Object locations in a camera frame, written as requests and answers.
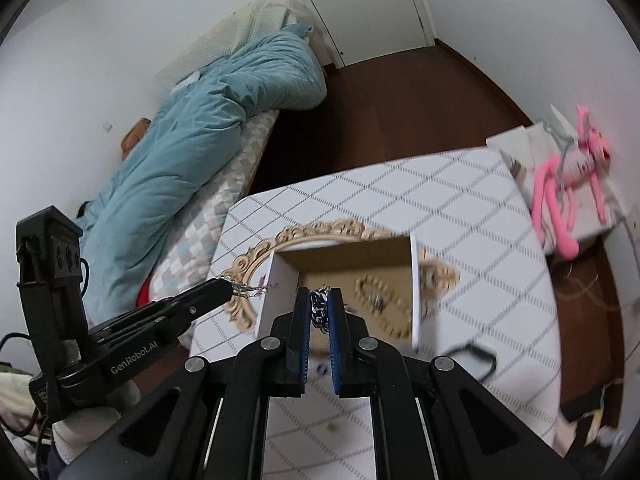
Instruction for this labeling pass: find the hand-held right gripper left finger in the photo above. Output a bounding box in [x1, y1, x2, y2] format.
[60, 287, 311, 480]

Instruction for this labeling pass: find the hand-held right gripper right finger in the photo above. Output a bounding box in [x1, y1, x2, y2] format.
[327, 287, 583, 480]

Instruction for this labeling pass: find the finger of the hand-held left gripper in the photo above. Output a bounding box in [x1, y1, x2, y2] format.
[134, 278, 235, 317]
[162, 294, 232, 335]

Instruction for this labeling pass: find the blue and silver chain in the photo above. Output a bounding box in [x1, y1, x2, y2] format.
[310, 287, 332, 335]

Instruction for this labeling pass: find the thin silver chain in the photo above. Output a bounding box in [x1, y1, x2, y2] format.
[220, 275, 279, 301]

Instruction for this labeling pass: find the white cardboard box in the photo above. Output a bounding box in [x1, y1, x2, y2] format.
[255, 234, 426, 353]

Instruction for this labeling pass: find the person's left hand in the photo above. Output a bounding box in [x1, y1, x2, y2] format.
[50, 380, 143, 468]

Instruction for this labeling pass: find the red cloth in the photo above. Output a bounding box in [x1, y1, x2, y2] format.
[134, 280, 157, 307]

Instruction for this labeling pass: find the patterned bed mattress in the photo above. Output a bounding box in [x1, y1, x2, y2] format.
[135, 107, 281, 313]

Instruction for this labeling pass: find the ornate gold framed mirror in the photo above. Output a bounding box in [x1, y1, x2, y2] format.
[220, 219, 461, 333]

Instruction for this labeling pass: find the white grid tablecloth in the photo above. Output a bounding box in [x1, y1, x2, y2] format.
[192, 146, 561, 480]

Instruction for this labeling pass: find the light blue duvet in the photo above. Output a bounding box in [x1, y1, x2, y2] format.
[80, 24, 328, 281]

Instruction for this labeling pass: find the brown cushion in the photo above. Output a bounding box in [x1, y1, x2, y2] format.
[120, 117, 153, 161]

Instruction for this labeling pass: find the pink plush toy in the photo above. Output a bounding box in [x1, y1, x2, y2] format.
[530, 105, 614, 261]

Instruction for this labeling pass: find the white pillow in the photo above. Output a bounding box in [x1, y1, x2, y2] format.
[155, 0, 316, 93]

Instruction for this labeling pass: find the white door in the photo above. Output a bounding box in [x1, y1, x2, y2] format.
[285, 0, 437, 68]

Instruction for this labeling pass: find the black cable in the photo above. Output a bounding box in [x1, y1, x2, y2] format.
[0, 332, 43, 443]

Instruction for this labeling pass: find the gold bead bracelet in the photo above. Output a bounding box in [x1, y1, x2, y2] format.
[354, 274, 414, 339]

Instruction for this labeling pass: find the black bracelet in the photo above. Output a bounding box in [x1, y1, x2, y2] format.
[442, 342, 499, 382]

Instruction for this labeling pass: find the grey wire hanger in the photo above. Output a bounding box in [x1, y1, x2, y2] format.
[542, 120, 577, 197]

